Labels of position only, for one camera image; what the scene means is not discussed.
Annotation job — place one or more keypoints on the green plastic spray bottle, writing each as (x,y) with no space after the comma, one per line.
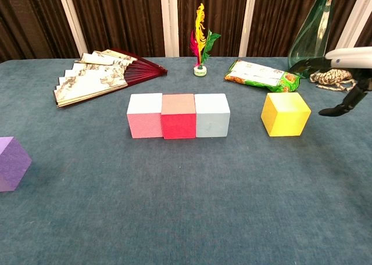
(308,44)

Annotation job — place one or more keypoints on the light blue foam cube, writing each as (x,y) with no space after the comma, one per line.
(212,122)

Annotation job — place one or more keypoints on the pink foam cube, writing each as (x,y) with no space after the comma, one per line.
(143,124)

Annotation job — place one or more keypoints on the dark brown curtain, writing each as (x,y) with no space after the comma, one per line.
(122,15)

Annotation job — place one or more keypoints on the red foam cube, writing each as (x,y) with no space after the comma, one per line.
(178,125)

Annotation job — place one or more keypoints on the purple foam cube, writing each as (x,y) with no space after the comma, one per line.
(11,166)

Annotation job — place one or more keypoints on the teal felt table mat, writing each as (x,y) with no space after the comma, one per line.
(186,204)

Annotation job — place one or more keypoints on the yellow foam cube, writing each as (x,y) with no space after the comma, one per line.
(287,122)

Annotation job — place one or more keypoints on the painted paper folding fan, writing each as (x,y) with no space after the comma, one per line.
(87,82)

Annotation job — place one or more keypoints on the colourful feather shuttlecock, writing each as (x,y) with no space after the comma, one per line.
(200,29)

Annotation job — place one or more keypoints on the white partition frame post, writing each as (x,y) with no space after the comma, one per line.
(168,21)
(248,21)
(360,15)
(71,21)

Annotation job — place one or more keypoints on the green white snack bag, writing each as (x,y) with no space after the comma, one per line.
(255,74)

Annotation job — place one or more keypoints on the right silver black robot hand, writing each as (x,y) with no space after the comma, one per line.
(351,57)

